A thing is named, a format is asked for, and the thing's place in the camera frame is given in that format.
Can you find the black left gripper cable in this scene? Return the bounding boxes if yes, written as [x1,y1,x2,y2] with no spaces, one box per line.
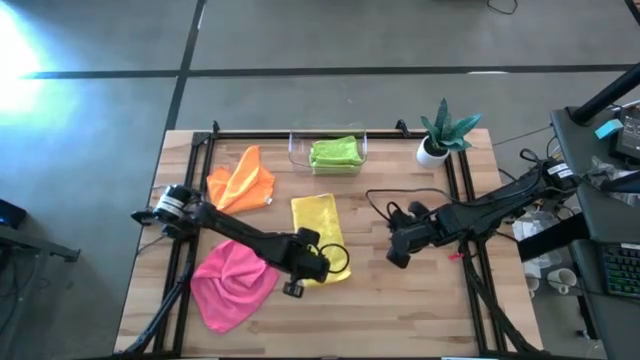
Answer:
[312,242,352,275]

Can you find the orange microfiber towel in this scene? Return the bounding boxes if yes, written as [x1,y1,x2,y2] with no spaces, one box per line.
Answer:
[206,144,277,217]

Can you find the pink microfiber towel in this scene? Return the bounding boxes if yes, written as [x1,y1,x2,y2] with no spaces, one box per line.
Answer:
[189,239,280,335]

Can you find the black flat bar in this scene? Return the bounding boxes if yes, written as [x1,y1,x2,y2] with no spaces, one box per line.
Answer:
[517,212,592,262]

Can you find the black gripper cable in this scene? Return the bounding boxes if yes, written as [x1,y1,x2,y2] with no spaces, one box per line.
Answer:
[312,242,352,275]
[364,186,454,229]

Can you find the black pole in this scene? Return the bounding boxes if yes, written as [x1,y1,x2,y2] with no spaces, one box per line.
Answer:
[569,62,640,126]

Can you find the clear plastic bag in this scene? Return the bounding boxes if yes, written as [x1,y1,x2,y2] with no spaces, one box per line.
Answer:
[579,155,640,207]

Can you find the grey side desk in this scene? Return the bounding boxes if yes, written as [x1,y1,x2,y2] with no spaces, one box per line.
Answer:
[549,105,640,360]

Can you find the yellow microfiber towel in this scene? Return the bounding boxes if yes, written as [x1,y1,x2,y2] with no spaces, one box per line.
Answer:
[290,193,352,288]

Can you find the black device blue light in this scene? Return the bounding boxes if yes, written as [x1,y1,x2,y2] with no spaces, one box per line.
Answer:
[0,198,29,230]

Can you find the light blue block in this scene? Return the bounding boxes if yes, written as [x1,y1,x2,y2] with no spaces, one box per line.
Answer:
[594,118,625,140]

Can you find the lime green microfiber towel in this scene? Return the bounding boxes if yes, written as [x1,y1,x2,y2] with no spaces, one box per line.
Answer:
[310,162,362,177]
[309,135,364,167]

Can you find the black floor cable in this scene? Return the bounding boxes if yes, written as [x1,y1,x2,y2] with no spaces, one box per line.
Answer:
[487,0,519,16]

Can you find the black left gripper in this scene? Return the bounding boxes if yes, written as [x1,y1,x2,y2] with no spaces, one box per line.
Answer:
[282,227,332,300]

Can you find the black metal stand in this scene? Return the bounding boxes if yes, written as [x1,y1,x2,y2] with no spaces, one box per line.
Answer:
[0,224,81,264]

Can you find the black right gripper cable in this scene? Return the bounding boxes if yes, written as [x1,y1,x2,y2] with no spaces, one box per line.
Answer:
[364,186,454,229]

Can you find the black backlit keyboard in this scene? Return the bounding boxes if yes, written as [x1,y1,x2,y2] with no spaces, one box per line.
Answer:
[601,242,640,301]

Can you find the clear plastic bin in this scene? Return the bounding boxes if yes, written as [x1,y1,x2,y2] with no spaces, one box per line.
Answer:
[288,124,370,177]

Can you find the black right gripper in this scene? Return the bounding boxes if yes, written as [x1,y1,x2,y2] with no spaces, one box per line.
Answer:
[385,200,444,270]

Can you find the white mug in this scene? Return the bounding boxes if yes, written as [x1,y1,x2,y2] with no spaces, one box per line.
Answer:
[547,267,579,295]

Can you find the white plastic bag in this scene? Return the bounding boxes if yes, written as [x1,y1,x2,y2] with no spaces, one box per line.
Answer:
[512,212,564,269]

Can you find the potted plant white pot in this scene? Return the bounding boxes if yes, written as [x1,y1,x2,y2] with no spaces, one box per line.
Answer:
[416,98,484,169]

